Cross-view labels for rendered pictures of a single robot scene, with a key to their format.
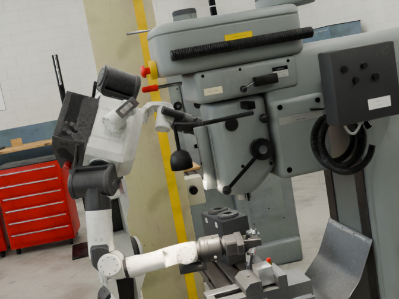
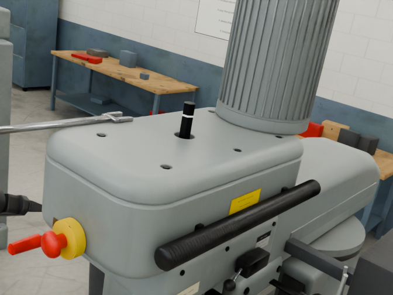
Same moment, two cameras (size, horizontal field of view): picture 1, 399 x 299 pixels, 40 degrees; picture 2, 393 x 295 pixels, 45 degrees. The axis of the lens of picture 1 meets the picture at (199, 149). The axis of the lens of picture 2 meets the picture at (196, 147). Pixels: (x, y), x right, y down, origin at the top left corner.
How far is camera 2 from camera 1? 133 cm
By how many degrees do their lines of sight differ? 42
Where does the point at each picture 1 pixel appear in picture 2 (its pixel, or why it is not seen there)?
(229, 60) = not seen: hidden behind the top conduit
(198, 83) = (172, 287)
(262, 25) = (273, 177)
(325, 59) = (383, 278)
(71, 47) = not seen: outside the picture
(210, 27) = (219, 187)
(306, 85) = (273, 250)
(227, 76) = (210, 263)
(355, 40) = (322, 182)
